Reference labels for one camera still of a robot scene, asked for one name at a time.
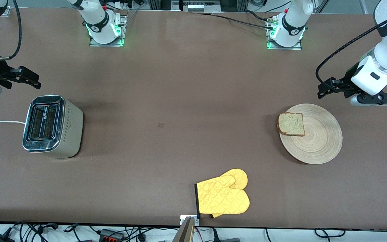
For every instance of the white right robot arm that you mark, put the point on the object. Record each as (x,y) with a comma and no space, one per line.
(96,20)

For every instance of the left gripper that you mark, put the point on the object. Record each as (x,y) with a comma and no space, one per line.
(345,82)

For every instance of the black orange connector block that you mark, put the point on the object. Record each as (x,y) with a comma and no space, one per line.
(111,234)

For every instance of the aluminium profile pole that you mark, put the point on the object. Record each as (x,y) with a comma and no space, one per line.
(185,233)

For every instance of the slice of toast bread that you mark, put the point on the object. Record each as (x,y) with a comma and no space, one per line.
(291,124)

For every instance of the small metal mounting bracket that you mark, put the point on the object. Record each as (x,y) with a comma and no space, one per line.
(182,220)

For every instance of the yellow quilted oven mitt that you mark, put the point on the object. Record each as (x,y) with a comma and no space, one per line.
(223,198)

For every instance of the white power strip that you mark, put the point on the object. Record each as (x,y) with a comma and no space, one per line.
(200,6)

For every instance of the chrome two-slot toaster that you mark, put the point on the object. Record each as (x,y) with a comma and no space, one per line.
(69,131)

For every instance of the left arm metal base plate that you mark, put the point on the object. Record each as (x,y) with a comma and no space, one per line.
(284,48)

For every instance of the black power adapter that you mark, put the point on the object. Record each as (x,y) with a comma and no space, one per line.
(0,239)

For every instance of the round wooden plate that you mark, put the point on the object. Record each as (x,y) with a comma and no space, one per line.
(321,141)

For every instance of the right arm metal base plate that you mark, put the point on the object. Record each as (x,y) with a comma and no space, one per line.
(106,45)

